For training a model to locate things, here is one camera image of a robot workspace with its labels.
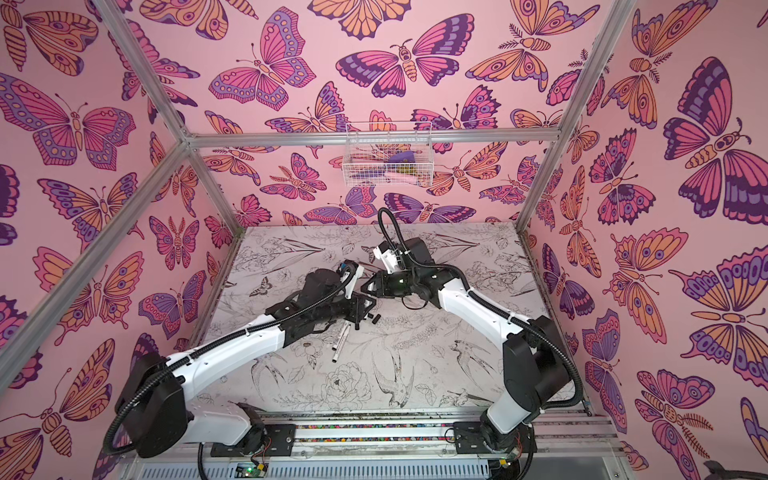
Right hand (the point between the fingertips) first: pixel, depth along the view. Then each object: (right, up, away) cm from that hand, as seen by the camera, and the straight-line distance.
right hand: (363, 285), depth 79 cm
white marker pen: (-7, -18, +11) cm, 22 cm away
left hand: (+3, -4, 0) cm, 5 cm away
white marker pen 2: (-9, -23, +8) cm, 26 cm away
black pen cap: (+3, -12, +15) cm, 19 cm away
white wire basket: (+6, +41, +17) cm, 45 cm away
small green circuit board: (-27, -44, -7) cm, 52 cm away
